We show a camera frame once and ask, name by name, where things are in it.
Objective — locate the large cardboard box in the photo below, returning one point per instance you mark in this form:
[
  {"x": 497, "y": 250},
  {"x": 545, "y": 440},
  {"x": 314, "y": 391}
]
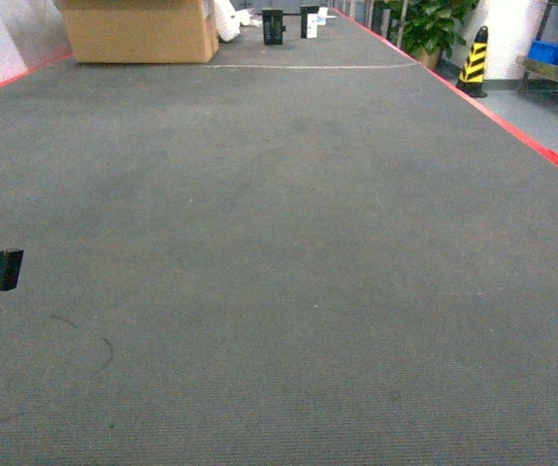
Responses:
[{"x": 141, "y": 32}]

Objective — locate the gray conveyor belt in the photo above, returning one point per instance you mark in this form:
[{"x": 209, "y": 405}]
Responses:
[{"x": 318, "y": 254}]

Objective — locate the white foam packaging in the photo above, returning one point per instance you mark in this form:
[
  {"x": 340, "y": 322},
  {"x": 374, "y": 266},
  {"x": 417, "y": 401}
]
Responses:
[{"x": 228, "y": 21}]

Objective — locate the black box left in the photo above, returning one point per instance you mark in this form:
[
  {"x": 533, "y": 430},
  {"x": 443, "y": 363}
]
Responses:
[{"x": 273, "y": 28}]

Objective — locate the black and white box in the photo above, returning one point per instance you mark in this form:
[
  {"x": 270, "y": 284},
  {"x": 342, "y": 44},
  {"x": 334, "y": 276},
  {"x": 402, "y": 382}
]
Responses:
[{"x": 312, "y": 17}]

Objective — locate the potted green plant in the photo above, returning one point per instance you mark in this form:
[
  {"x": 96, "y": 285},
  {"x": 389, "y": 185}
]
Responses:
[{"x": 431, "y": 28}]

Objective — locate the yellow black traffic cone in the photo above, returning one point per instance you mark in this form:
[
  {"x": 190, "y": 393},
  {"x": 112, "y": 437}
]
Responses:
[{"x": 471, "y": 77}]

